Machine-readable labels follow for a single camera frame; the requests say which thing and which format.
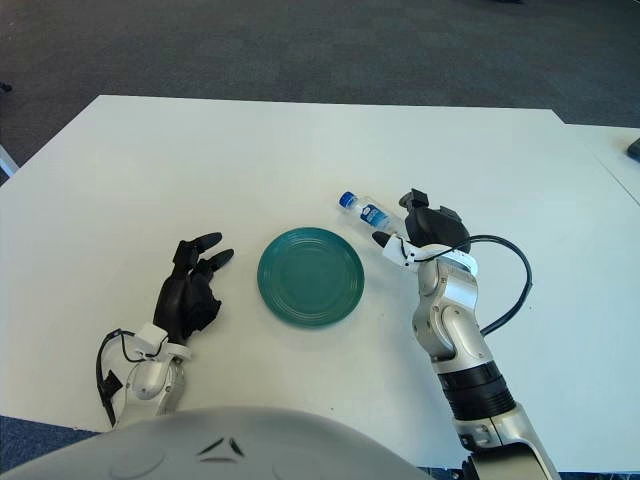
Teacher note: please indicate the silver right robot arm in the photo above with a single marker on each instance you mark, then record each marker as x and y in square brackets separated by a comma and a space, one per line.
[450, 320]

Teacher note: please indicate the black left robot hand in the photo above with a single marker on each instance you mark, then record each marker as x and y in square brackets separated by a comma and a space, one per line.
[180, 305]

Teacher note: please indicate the green ribbed plate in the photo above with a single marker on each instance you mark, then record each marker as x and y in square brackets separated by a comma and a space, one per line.
[310, 280]

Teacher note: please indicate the clear plastic water bottle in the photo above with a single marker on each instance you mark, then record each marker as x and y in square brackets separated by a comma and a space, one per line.
[370, 212]

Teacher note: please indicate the white desk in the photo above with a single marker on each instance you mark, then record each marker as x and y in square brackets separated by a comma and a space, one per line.
[615, 150]
[7, 161]

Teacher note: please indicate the blue fabric pad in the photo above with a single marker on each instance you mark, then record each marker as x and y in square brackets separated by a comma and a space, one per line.
[30, 435]

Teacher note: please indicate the grey robot torso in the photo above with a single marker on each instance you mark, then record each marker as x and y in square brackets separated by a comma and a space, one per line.
[150, 450]

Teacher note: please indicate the black office chair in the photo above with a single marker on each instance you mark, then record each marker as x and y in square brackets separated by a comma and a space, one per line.
[5, 86]

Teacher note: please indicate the small dark desk object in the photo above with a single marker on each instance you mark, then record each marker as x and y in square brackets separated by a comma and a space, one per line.
[635, 150]

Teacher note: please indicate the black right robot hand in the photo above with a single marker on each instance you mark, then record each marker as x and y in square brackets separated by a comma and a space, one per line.
[435, 227]

